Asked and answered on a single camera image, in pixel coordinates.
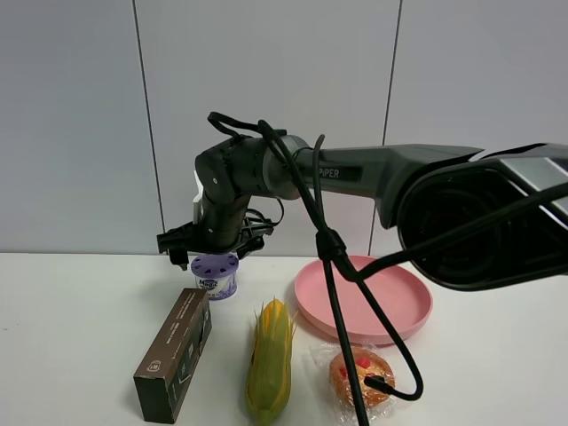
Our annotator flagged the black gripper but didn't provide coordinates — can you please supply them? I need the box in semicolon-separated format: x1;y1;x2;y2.
157;195;273;270

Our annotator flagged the purple lidded air freshener can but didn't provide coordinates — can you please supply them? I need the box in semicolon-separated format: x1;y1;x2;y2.
191;253;240;300

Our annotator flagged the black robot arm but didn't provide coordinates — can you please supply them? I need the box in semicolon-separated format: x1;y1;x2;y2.
157;135;567;291

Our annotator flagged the corn cob with husk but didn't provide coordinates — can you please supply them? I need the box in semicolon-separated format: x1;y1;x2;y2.
244;298;295;425

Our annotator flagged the long brown cardboard box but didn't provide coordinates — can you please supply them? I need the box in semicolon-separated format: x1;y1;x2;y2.
133;288;212;424

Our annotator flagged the wrapped fruit pastry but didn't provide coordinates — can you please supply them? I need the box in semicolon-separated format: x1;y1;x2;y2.
310;343;396;425

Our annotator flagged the pink round plate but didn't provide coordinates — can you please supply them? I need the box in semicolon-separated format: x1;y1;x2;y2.
294;255;434;347

